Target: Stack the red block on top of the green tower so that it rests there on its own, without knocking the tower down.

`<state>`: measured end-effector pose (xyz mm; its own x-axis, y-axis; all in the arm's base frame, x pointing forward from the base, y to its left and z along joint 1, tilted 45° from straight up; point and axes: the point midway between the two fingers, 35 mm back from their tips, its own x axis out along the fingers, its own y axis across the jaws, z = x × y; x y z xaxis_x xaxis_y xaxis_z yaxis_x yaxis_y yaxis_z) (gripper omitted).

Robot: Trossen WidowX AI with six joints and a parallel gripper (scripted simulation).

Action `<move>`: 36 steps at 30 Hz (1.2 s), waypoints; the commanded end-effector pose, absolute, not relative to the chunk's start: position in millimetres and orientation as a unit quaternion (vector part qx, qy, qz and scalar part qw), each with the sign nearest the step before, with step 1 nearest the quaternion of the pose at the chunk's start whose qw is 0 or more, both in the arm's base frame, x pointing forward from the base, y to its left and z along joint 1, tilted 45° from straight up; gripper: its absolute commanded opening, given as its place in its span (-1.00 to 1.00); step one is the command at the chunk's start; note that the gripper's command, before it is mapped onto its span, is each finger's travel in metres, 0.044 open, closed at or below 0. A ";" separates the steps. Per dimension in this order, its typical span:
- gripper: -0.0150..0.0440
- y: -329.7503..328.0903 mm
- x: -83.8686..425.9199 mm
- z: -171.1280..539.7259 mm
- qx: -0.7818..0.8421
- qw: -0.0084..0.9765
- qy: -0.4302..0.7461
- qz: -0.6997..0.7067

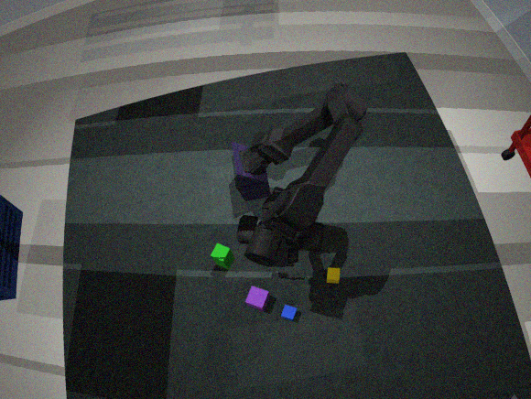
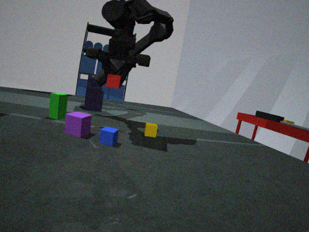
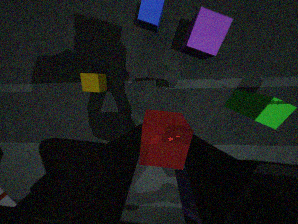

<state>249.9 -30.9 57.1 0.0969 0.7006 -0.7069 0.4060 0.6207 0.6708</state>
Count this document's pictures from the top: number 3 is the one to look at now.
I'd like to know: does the blue block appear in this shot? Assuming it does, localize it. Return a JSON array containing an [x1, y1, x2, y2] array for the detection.
[[138, 0, 165, 33]]

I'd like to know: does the purple cube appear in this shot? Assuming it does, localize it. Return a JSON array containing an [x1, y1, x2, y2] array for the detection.
[[180, 7, 233, 60]]

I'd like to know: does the red block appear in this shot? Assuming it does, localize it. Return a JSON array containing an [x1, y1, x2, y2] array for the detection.
[[139, 109, 194, 170]]

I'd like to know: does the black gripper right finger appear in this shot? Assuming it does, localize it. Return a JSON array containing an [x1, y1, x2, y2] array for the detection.
[[185, 134, 298, 224]]

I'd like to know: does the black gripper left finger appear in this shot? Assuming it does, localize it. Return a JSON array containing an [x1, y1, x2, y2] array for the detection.
[[39, 124, 143, 220]]

